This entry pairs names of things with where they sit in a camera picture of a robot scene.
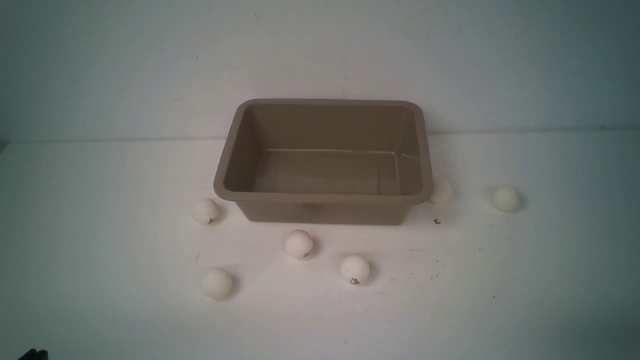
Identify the tan plastic bin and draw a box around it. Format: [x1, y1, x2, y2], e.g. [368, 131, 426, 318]
[213, 98, 434, 225]

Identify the white ping-pong ball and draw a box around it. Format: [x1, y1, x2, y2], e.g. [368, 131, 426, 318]
[200, 268, 233, 300]
[191, 198, 220, 226]
[284, 230, 314, 259]
[491, 185, 521, 214]
[429, 178, 455, 205]
[339, 254, 371, 285]

